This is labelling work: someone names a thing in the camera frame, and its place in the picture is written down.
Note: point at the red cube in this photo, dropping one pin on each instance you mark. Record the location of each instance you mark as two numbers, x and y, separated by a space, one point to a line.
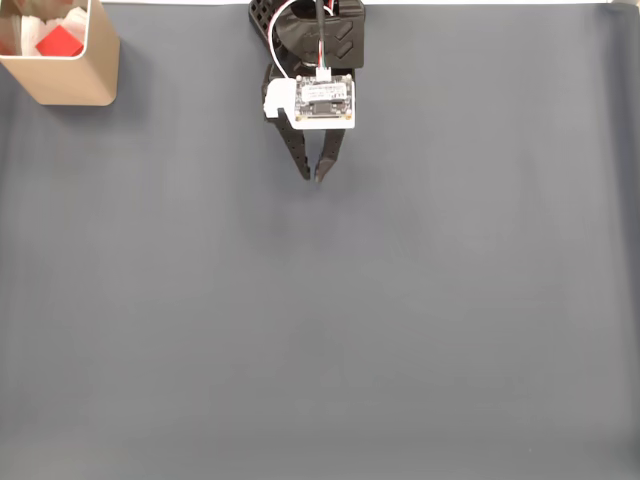
60 42

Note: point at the beige box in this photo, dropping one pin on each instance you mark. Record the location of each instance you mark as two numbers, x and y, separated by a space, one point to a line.
65 80

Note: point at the dark blue-grey mat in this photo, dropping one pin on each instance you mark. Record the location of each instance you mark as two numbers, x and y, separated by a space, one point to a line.
350 300

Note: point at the white padding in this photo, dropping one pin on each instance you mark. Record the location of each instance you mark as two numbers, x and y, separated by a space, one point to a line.
25 30

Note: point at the white-mounted camera circuit board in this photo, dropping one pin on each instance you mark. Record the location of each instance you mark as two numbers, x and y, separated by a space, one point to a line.
325 102

